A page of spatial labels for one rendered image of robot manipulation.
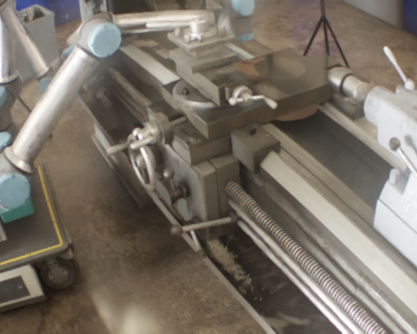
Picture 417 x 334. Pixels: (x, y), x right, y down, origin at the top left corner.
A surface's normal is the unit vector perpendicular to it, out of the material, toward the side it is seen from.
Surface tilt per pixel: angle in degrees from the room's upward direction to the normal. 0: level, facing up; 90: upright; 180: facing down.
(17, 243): 0
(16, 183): 93
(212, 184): 90
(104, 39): 85
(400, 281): 36
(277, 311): 0
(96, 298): 0
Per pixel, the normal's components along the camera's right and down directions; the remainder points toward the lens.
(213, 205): 0.48, 0.49
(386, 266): -0.58, -0.43
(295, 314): -0.09, -0.80
